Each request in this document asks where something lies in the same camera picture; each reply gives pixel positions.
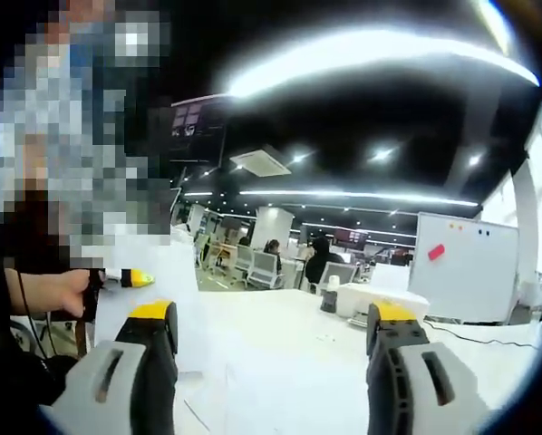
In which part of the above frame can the dark cup with white lid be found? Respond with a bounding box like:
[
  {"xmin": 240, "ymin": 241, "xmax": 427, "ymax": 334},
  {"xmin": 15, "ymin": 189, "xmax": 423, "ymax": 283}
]
[{"xmin": 319, "ymin": 273, "xmax": 341, "ymax": 314}]

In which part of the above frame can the whiteboard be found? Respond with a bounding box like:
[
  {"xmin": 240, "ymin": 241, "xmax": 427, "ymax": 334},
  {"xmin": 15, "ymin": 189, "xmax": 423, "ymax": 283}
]
[{"xmin": 408, "ymin": 211, "xmax": 521, "ymax": 325}]

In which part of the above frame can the white printer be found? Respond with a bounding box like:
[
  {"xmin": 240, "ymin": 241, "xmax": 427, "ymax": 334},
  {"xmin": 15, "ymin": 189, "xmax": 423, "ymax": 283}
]
[{"xmin": 336, "ymin": 266, "xmax": 431, "ymax": 328}]

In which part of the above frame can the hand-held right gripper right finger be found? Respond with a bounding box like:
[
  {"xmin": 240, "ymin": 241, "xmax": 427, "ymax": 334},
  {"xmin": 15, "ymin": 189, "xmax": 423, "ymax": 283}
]
[{"xmin": 365, "ymin": 301, "xmax": 486, "ymax": 435}]

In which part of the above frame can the hanging display screen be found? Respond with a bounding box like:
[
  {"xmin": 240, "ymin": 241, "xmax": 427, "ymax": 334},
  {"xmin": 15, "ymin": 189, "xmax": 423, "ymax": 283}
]
[{"xmin": 169, "ymin": 93, "xmax": 230, "ymax": 165}]

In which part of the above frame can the white table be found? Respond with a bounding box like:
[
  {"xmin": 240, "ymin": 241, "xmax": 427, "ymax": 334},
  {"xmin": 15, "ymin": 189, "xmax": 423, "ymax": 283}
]
[{"xmin": 179, "ymin": 287, "xmax": 542, "ymax": 435}]

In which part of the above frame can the person's left hand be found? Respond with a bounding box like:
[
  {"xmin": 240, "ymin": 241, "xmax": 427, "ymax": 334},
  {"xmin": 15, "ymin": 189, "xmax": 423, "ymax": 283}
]
[{"xmin": 48, "ymin": 270, "xmax": 93, "ymax": 318}]

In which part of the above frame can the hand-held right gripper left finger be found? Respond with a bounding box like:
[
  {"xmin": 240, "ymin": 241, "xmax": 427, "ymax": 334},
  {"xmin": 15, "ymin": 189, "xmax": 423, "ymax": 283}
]
[{"xmin": 44, "ymin": 298, "xmax": 180, "ymax": 435}]

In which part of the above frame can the grey office chair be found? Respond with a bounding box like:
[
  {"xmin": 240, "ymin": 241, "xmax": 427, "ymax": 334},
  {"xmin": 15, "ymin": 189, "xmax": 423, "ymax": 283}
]
[{"xmin": 246, "ymin": 250, "xmax": 286, "ymax": 290}]

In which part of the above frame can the black cable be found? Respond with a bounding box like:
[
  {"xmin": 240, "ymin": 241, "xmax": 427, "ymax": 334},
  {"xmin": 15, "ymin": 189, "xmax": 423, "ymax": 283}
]
[{"xmin": 422, "ymin": 318, "xmax": 540, "ymax": 351}]

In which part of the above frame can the person's dark shirt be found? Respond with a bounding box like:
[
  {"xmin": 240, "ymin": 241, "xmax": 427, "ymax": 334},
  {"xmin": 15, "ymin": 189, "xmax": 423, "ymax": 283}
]
[{"xmin": 0, "ymin": 235, "xmax": 80, "ymax": 409}]

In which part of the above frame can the ceiling air conditioner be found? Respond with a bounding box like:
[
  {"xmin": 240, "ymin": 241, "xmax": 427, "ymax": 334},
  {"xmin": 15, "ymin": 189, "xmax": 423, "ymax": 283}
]
[{"xmin": 228, "ymin": 144, "xmax": 293, "ymax": 178}]

